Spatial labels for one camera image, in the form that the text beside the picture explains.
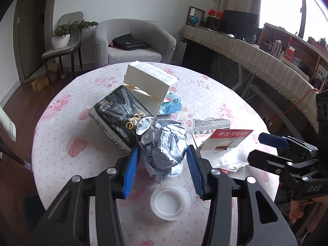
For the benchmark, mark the white cardboard box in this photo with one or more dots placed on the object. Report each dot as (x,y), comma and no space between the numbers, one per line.
(146,82)

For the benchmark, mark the black table leg with sock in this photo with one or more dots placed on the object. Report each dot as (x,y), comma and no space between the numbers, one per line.
(18,157)

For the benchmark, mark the dark wooden door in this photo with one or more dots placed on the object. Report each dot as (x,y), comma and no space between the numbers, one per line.
(28,43)

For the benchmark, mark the black bag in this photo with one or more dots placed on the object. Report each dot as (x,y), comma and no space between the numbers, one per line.
(128,42)

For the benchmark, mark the grey dining chair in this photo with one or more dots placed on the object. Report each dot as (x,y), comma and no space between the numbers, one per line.
(74,42)

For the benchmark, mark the white plastic lid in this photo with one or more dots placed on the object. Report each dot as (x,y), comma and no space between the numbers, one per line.
(167,202)

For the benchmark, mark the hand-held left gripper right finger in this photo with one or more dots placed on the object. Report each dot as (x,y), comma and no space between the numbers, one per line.
(196,169)

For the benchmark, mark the small blue globe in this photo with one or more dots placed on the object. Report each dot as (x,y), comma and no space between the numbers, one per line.
(194,20)

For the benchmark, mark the white printed torn card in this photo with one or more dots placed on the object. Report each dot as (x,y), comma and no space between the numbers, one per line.
(205,126)

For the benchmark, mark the grey armchair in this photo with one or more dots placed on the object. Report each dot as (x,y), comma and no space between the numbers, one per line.
(164,46)

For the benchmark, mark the black trash bin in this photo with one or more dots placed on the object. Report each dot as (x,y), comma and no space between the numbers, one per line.
(33,212)

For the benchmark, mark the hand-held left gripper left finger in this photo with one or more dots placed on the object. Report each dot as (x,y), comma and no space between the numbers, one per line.
(130,169)

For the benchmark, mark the black tissue pack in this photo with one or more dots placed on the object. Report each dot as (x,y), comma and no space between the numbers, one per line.
(117,112)

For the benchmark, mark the black monitor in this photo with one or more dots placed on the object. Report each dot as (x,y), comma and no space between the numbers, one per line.
(239,20)

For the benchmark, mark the red white torn card package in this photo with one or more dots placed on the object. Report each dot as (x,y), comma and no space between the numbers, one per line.
(225,146)

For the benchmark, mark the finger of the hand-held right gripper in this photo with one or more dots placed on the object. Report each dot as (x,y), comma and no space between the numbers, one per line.
(269,162)
(274,139)

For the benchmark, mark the wooden shelf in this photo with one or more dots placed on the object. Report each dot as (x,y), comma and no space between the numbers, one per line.
(307,53)

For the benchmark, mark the small red flags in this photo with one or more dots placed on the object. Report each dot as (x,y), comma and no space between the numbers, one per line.
(215,12)

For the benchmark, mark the grey paper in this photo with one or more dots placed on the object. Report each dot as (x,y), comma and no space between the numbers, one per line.
(164,146)

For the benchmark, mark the blue cartoon tissue packet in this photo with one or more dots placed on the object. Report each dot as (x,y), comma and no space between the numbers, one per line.
(171,105)

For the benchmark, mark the small cardboard box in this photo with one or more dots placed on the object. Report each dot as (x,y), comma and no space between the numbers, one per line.
(39,83)
(52,69)

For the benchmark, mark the potted green plant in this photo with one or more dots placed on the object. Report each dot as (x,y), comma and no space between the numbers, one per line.
(60,41)

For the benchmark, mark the white floor appliance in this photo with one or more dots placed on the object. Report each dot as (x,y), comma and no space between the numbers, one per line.
(181,52)

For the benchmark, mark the wooden picture frame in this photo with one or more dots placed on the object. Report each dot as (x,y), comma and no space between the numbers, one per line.
(198,11)

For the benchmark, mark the beige fringed desk cloth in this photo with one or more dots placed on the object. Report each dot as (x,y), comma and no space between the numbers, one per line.
(256,56)

